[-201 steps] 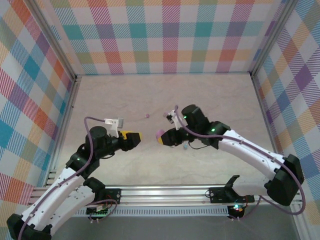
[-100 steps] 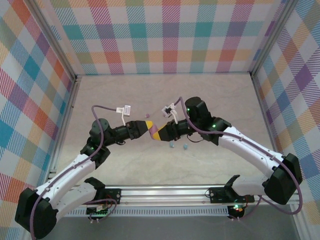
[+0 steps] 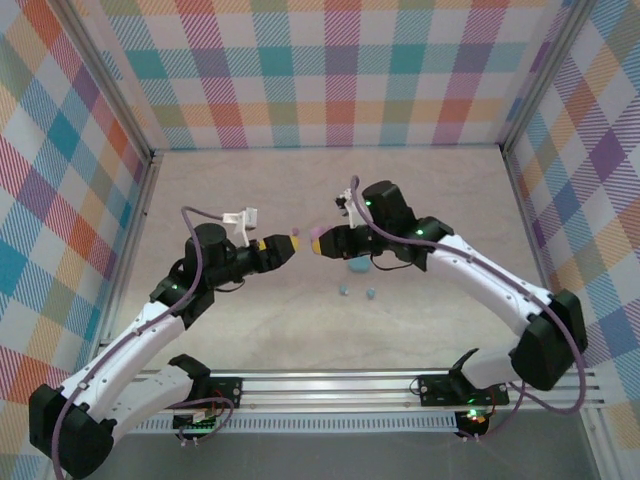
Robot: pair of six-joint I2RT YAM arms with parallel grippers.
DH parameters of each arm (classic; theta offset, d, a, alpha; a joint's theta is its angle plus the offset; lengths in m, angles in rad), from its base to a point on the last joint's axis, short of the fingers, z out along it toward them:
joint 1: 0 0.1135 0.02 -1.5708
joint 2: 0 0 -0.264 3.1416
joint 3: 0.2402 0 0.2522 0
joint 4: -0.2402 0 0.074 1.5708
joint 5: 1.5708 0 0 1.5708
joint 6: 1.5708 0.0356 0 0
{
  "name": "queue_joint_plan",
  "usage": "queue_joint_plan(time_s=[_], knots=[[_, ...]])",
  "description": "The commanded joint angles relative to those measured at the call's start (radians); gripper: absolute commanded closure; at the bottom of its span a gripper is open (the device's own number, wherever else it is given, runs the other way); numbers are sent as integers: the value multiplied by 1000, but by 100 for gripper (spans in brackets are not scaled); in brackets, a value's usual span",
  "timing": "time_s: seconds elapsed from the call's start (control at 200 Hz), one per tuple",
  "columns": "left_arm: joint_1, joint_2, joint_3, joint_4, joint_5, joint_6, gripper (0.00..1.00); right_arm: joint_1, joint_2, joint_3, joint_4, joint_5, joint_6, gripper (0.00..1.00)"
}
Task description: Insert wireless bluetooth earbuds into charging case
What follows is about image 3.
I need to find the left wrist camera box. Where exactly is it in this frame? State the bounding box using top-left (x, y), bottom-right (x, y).
top-left (222, 206), bottom-right (260, 247)

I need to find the slotted grey cable duct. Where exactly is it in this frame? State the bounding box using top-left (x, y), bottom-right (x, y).
top-left (114, 417), bottom-right (461, 435)

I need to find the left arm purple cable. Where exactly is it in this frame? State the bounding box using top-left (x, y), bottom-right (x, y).
top-left (52, 205), bottom-right (236, 480)

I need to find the thin black cable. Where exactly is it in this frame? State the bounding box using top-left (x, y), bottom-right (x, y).
top-left (370, 252), bottom-right (426, 272)

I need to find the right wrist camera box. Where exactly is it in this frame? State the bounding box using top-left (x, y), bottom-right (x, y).
top-left (333, 188), bottom-right (366, 229)

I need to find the aluminium frame corner post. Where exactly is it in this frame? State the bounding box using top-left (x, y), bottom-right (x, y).
top-left (497, 0), bottom-right (601, 156)
top-left (52, 0), bottom-right (164, 161)

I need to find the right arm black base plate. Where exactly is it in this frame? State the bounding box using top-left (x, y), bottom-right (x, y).
top-left (417, 372), bottom-right (510, 407)

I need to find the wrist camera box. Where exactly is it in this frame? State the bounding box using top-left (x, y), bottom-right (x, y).
top-left (222, 206), bottom-right (260, 247)
top-left (333, 188), bottom-right (366, 229)

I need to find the aluminium frame side rail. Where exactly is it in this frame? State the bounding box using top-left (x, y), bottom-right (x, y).
top-left (97, 149), bottom-right (165, 351)
top-left (499, 142), bottom-right (559, 299)

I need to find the aluminium mounting rail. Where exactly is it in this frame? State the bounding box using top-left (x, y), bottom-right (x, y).
top-left (53, 368), bottom-right (609, 416)

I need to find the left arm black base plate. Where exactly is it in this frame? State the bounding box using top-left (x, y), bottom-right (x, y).
top-left (169, 375), bottom-right (244, 410)

